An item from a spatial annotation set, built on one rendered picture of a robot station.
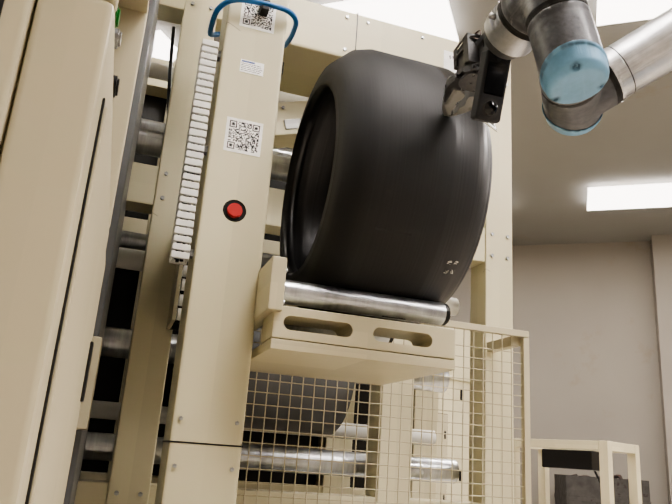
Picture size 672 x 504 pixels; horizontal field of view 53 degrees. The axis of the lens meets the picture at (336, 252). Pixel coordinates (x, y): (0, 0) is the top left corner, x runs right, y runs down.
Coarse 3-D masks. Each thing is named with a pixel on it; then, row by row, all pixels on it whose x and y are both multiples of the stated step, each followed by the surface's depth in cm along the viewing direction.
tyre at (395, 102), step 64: (384, 64) 132; (320, 128) 172; (384, 128) 123; (448, 128) 127; (320, 192) 178; (384, 192) 122; (448, 192) 125; (320, 256) 130; (384, 256) 126; (448, 256) 129
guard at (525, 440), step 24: (528, 336) 193; (528, 360) 191; (528, 384) 189; (312, 408) 169; (432, 408) 179; (528, 408) 187; (288, 432) 166; (432, 432) 177; (528, 432) 186; (264, 456) 162; (432, 456) 176; (528, 456) 184; (432, 480) 174; (528, 480) 182
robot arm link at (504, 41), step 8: (496, 8) 106; (488, 16) 106; (496, 16) 106; (488, 24) 108; (496, 24) 106; (488, 32) 108; (496, 32) 106; (504, 32) 105; (496, 40) 107; (504, 40) 106; (512, 40) 105; (520, 40) 105; (496, 48) 108; (504, 48) 107; (512, 48) 107; (520, 48) 106; (528, 48) 107; (512, 56) 108; (520, 56) 109
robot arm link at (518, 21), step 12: (504, 0) 103; (516, 0) 101; (528, 0) 98; (540, 0) 96; (504, 12) 103; (516, 12) 102; (528, 12) 98; (504, 24) 104; (516, 24) 103; (516, 36) 104
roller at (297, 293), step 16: (288, 288) 123; (304, 288) 125; (320, 288) 126; (336, 288) 127; (288, 304) 126; (304, 304) 125; (320, 304) 126; (336, 304) 126; (352, 304) 127; (368, 304) 128; (384, 304) 129; (400, 304) 130; (416, 304) 131; (432, 304) 132; (416, 320) 132; (432, 320) 132; (448, 320) 133
